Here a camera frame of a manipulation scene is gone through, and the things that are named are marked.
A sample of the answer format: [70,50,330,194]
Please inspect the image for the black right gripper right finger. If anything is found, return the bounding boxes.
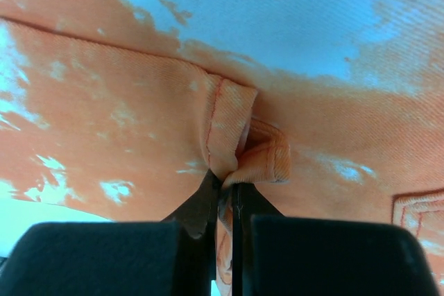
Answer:
[232,184,438,295]

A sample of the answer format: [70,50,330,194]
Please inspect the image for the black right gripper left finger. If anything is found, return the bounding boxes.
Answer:
[1,172,221,295]

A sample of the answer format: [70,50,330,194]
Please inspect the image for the orange tie-dye trousers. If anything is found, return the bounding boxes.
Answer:
[1,0,443,288]

